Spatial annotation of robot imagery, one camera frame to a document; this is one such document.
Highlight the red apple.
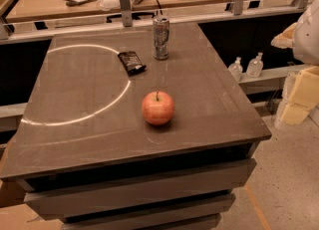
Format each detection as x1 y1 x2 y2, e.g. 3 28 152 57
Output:
142 91 174 125

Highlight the black snack packet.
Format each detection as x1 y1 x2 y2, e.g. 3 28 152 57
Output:
118 51 147 76

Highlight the silver drink can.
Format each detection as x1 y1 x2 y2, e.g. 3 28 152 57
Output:
153 16 169 60

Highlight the clear plastic bottle left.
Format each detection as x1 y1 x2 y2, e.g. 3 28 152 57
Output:
228 57 243 81

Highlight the clear plastic bottle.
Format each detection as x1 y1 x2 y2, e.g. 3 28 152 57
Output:
246 52 263 78
228 57 243 81

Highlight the grey drawer cabinet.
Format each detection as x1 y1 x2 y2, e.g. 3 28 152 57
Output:
1 23 271 230

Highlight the clear plastic bottle right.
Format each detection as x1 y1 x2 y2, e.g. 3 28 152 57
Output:
246 52 263 78

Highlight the yellow foam block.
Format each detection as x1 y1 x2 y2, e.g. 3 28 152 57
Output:
276 66 319 125

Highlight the white robot shell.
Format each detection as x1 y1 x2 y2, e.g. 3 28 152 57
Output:
270 0 319 66

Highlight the metal railing frame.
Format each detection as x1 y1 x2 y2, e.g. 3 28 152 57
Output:
0 0 319 44

